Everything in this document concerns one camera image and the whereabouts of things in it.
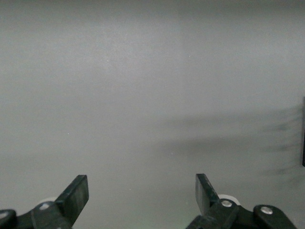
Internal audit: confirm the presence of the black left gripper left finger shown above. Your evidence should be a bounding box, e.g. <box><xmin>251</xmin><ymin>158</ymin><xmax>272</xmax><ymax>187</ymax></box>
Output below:
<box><xmin>0</xmin><ymin>174</ymin><xmax>90</xmax><ymax>229</ymax></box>

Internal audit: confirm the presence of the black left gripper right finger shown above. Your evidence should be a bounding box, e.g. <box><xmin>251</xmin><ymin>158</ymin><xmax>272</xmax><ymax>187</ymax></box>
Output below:
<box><xmin>185</xmin><ymin>173</ymin><xmax>298</xmax><ymax>229</ymax></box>

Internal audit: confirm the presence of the black wire cup holder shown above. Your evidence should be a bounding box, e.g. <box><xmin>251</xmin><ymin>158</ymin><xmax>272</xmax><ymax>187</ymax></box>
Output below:
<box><xmin>302</xmin><ymin>96</ymin><xmax>305</xmax><ymax>167</ymax></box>

